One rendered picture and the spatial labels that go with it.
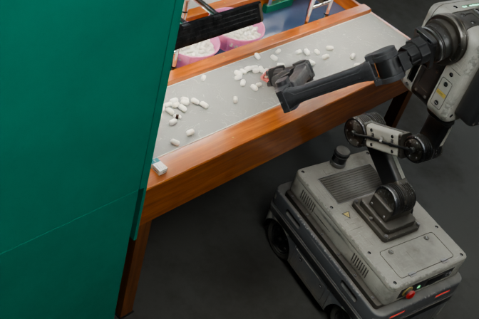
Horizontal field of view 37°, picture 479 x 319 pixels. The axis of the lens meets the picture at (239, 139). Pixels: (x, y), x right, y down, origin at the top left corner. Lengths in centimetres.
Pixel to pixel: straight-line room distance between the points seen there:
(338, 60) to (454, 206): 116
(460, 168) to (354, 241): 154
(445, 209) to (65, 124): 254
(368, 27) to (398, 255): 126
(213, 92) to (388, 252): 93
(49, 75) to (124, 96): 28
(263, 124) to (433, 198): 150
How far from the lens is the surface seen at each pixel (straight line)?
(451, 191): 406
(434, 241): 300
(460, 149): 438
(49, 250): 217
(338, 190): 299
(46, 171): 190
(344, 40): 343
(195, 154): 250
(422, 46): 224
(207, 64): 293
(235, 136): 261
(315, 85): 228
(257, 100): 286
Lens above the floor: 244
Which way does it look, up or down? 40 degrees down
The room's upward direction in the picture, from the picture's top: 17 degrees clockwise
